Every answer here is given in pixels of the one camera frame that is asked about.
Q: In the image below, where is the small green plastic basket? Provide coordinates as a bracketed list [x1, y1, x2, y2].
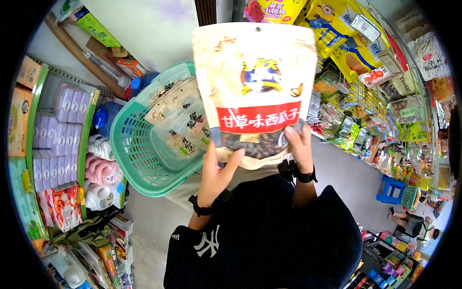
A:
[400, 186, 422, 212]

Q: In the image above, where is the black wrist band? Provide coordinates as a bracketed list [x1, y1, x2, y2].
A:
[277, 159, 318, 184]
[188, 195, 214, 217]

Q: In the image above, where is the brown cardboard tube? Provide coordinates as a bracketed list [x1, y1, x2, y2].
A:
[45, 12, 127, 99]

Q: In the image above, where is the person's right hand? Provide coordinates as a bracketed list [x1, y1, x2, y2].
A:
[284, 124, 314, 175]

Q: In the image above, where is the green cardboard box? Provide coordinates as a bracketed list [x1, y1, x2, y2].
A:
[75, 11, 122, 48]

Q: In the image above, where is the beige red-label seed packet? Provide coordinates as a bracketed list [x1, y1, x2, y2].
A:
[191, 22, 318, 171]

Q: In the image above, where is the pile of clear snack bags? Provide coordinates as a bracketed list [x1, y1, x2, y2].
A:
[144, 77, 213, 160]

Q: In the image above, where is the full shop shelf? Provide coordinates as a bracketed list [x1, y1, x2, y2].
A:
[7, 54, 135, 289]
[244, 0, 456, 203]
[343, 229, 432, 289]

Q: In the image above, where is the blue plastic stool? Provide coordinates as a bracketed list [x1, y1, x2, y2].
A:
[375, 176, 407, 206]

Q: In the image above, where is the person's left index finger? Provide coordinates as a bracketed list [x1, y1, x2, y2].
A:
[203, 140, 219, 167]

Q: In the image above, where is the green plastic shopping basket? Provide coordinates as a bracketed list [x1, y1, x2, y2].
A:
[110, 61, 218, 198]

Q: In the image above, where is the person's left thumb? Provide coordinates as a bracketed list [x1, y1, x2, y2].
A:
[219, 148, 246, 180]

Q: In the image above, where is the person's body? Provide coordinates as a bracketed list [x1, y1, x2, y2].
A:
[163, 175, 364, 289]

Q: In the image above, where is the person's right thumb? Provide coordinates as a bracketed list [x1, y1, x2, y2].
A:
[284, 125, 301, 156]

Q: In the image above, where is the person's left hand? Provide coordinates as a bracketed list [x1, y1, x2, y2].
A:
[197, 140, 246, 209]

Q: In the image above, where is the person's right index finger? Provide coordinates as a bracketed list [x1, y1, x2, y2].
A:
[300, 124, 313, 149]

